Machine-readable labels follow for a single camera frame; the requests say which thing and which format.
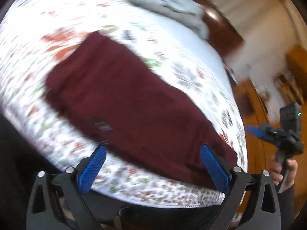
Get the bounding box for person right hand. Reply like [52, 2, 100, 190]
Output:
[269, 153, 298, 191]

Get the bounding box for floral quilted bedspread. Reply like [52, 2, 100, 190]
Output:
[1, 0, 248, 208]

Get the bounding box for beige curtain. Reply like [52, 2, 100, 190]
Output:
[199, 0, 276, 29]

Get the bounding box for person dark trouser leg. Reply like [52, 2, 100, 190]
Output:
[96, 196, 226, 230]

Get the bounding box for maroon pants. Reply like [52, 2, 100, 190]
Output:
[46, 32, 237, 189]

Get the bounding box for wooden wardrobe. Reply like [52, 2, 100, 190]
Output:
[234, 45, 307, 216]

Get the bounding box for dark wooden headboard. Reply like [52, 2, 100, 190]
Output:
[193, 0, 244, 59]

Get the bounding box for dark sleeved right forearm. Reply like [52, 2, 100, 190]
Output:
[277, 185, 295, 229]

